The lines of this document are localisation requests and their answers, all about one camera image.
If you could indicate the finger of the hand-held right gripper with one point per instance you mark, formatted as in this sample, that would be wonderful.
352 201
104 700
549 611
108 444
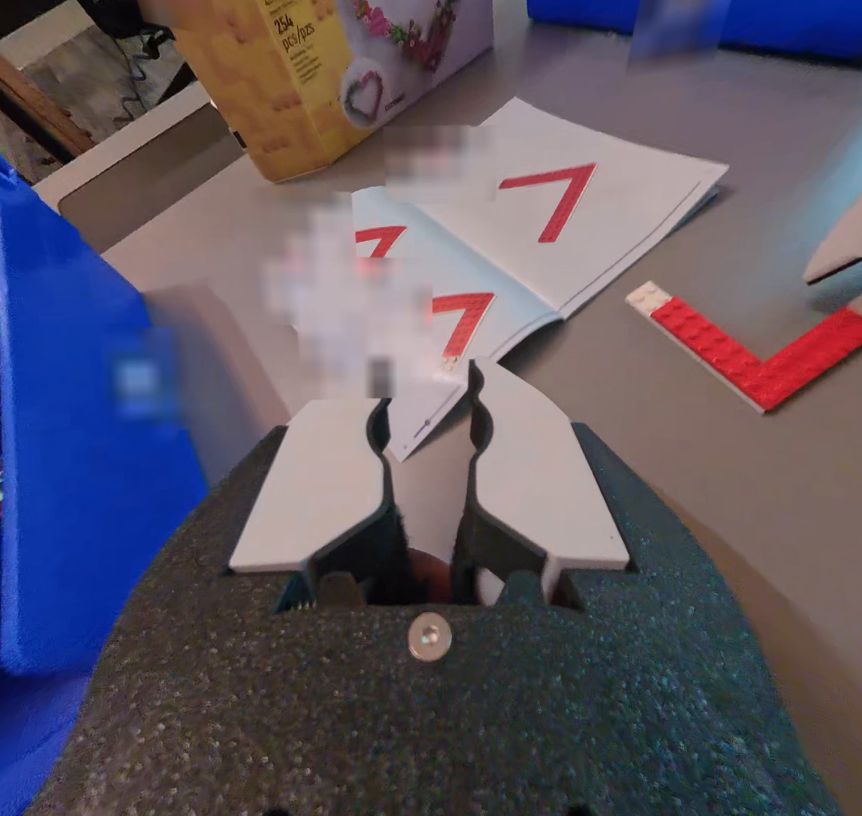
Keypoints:
842 250

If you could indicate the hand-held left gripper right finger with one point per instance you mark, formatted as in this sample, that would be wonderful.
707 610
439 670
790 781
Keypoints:
545 486

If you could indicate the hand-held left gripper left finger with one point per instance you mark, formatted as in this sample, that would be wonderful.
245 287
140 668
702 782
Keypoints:
316 486

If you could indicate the lego instruction booklet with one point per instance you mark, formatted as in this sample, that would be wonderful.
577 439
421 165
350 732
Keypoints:
640 210

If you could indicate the yellow white lego box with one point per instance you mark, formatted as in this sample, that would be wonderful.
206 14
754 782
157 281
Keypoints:
296 109

